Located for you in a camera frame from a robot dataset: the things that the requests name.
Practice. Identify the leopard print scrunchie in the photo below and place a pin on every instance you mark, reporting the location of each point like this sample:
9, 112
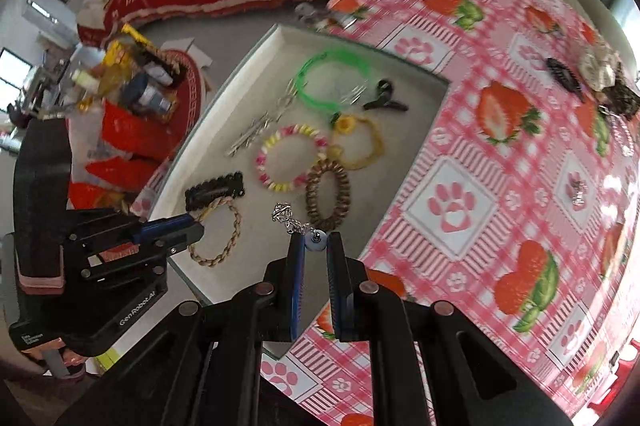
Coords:
625, 98

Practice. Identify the silver hairpin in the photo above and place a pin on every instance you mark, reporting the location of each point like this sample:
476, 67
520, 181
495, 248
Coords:
352, 95
285, 98
247, 136

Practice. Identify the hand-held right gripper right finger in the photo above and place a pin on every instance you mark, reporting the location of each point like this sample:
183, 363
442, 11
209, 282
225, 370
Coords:
334, 286

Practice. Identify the strawberry print pink tablecloth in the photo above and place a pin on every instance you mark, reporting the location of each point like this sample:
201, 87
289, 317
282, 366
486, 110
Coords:
475, 156

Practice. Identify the small silver charm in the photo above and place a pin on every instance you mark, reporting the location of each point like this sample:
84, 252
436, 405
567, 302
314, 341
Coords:
575, 191

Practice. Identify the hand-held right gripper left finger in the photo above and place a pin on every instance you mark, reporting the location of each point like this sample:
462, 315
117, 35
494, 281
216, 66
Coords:
298, 286

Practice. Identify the black snap hair clip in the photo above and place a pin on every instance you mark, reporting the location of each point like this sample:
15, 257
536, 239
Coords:
215, 191

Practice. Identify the blue bottle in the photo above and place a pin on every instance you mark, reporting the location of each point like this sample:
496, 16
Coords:
145, 93

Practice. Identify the red plastic bag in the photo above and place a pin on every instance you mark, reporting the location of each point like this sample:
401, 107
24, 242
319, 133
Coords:
125, 131

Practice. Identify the white polka-dot scrunchie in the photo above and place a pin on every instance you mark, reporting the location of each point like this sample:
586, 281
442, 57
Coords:
597, 66

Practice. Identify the green plastic bangle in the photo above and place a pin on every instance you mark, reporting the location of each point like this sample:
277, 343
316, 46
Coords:
300, 81

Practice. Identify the black claw hair clip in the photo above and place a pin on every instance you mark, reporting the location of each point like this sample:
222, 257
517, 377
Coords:
385, 103

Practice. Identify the white tray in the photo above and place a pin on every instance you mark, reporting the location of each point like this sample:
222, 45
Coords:
400, 141

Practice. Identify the yellow packet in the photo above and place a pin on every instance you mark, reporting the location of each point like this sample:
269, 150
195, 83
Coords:
120, 56

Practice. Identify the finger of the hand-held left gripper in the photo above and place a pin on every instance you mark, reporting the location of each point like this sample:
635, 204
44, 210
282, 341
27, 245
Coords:
187, 240
162, 226

